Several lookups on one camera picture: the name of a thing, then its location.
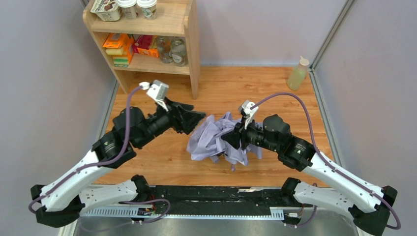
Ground lavender folding umbrella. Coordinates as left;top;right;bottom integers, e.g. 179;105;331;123
186;112;263;171

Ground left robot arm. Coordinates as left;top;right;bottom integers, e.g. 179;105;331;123
30;99;206;228

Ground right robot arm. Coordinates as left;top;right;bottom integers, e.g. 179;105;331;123
221;115;401;236

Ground labelled glass jar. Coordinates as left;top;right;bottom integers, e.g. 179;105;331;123
170;37;188;67

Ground clear glass jar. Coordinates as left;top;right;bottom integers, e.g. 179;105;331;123
156;36;173;63

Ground green liquid squeeze bottle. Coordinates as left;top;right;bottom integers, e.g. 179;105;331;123
287;56;310;91

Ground yellow green sponge stack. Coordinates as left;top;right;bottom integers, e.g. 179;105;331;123
105;46;133;67

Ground red snack package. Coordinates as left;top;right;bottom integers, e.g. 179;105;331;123
132;34;159;58

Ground wooden shelf unit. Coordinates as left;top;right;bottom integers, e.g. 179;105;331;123
83;0;201;98

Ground orange snack box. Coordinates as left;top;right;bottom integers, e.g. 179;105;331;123
103;33;130;48

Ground white lidded cup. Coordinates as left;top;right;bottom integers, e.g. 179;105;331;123
137;0;157;20

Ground white yogurt cup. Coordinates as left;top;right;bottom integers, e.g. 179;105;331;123
117;0;139;20

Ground chocolate yogurt tub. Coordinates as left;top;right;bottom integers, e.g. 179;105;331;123
90;0;122;22

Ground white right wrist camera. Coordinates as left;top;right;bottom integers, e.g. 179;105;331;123
238;100;259;129

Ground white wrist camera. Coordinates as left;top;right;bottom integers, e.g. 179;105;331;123
238;100;259;129
139;80;169;112

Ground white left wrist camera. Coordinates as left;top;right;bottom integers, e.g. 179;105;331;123
139;80;169;112

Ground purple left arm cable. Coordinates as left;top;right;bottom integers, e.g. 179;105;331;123
28;85;144;214

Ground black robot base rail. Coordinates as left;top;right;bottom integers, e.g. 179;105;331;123
147;185;302;216

